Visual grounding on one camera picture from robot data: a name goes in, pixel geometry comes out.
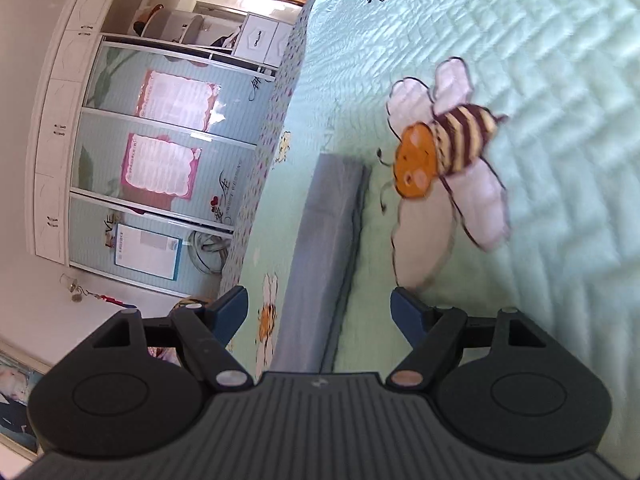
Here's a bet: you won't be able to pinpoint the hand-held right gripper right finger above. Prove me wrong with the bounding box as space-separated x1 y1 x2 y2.
389 287 548 392

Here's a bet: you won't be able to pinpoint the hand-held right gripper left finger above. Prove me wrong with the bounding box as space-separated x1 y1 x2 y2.
90 286 253 392

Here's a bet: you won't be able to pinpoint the blue fleece pants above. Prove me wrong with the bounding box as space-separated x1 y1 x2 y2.
267 154 372 375

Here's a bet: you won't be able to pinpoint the blue bordered poster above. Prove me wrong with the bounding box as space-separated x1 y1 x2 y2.
111 222 181 281

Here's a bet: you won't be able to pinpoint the pink bordered poster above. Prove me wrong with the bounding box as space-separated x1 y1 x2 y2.
120 132 203 201
136 69 221 133

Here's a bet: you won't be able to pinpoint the heart print bedsheet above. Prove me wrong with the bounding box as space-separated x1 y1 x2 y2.
217 0 351 306

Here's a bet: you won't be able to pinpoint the white wardrobe with sliding doors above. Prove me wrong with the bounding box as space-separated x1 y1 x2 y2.
32 0 311 296

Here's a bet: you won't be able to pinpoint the green bee print quilted blanket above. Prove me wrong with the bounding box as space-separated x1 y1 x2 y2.
220 0 640 466

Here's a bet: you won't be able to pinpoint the white drawer cabinet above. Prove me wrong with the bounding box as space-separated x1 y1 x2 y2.
232 12 296 68

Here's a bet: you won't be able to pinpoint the hanging wall ornament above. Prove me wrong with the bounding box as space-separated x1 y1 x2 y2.
60 272 138 311

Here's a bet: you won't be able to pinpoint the framed wall picture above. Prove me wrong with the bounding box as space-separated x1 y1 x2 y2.
0 337 53 461

